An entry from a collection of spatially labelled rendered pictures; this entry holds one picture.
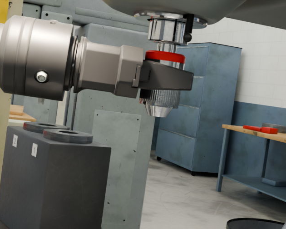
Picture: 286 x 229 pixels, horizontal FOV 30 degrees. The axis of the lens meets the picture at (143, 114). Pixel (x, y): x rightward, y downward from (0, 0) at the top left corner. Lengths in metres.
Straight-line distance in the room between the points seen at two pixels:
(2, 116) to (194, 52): 6.14
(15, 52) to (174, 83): 0.17
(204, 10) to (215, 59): 7.34
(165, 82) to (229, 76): 7.46
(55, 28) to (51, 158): 0.35
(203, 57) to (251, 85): 0.82
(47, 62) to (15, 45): 0.04
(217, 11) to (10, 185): 0.60
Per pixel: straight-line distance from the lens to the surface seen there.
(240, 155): 8.04
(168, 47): 0.61
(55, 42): 0.57
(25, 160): 0.98
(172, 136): 8.57
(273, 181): 6.74
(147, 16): 0.59
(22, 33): 0.58
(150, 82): 0.58
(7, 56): 0.57
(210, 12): 0.58
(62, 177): 0.91
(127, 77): 0.55
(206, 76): 7.85
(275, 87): 7.52
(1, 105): 2.31
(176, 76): 0.59
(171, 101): 0.60
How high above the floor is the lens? 1.23
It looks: 3 degrees down
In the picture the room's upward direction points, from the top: 8 degrees clockwise
